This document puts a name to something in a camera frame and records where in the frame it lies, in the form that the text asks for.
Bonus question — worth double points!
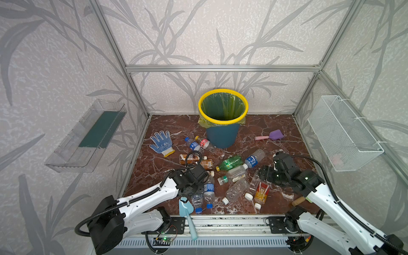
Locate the clear ribbed bottle white cap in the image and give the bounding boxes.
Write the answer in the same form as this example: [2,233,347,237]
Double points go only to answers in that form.
[222,178,249,205]

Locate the top brown coffee bottle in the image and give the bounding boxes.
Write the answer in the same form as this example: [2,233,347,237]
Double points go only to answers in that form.
[179,154,200,165]

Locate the blue-cap water bottle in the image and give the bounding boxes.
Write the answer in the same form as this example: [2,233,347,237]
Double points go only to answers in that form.
[204,175,215,209]
[191,193,204,214]

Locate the small circuit board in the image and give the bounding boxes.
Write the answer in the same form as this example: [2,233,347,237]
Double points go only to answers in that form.
[152,236,176,247]

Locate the red label bottle yellow cap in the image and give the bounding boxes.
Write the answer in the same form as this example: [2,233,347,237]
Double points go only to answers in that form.
[195,136,216,152]

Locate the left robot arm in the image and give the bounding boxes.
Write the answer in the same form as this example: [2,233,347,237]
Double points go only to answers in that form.
[74,164,214,255]

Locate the yellow-green bin liner bag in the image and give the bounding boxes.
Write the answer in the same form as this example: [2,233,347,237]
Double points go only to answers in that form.
[198,89,249,129]

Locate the Pepsi bottle blue cap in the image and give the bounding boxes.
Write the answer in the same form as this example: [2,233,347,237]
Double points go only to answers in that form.
[184,137,204,153]

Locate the clear acrylic wall shelf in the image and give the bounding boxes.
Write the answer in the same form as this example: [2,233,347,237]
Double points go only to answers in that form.
[45,99,127,173]

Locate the teal bin with yellow rim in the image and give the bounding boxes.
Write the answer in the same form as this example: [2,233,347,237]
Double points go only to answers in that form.
[198,88,249,149]

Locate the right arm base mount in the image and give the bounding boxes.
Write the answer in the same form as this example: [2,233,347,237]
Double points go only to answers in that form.
[264,216,302,235]

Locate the light blue plastic trowel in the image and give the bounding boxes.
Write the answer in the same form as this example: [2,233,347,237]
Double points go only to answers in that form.
[179,197,198,241]

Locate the middle brown coffee bottle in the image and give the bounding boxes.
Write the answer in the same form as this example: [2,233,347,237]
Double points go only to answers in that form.
[187,159,214,170]

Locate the blue label water bottle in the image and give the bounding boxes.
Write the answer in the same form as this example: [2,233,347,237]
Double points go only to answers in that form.
[244,149,266,169]

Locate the clear grape juice bottle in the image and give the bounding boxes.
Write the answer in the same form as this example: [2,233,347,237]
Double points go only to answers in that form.
[244,170,261,201]

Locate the white wire mesh basket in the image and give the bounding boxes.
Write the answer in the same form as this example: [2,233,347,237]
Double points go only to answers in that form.
[308,95,384,172]

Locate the clear square bottle green-white cap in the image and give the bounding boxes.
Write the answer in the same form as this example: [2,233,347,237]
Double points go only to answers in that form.
[217,164,248,186]

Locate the blue dotted work glove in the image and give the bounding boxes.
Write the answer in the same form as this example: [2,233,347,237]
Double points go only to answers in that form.
[149,130,175,157]

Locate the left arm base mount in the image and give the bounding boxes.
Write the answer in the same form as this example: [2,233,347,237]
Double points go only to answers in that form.
[157,217,187,234]

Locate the aluminium front rail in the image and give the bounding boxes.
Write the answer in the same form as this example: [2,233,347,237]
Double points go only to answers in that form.
[91,214,362,238]

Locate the green Sprite bottle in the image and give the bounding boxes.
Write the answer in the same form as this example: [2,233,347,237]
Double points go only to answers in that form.
[216,155,243,172]

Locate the orange red juice bottle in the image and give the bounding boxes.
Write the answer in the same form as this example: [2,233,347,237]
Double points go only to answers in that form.
[254,181,270,210]

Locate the wooden handle tool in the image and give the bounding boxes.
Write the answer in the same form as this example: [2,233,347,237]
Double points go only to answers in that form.
[291,196,306,207]

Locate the purple pink toy scoop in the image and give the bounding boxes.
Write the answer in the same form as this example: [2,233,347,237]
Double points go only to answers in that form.
[255,130,284,141]

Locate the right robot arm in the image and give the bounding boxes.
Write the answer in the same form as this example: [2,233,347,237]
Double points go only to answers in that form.
[260,152,407,255]

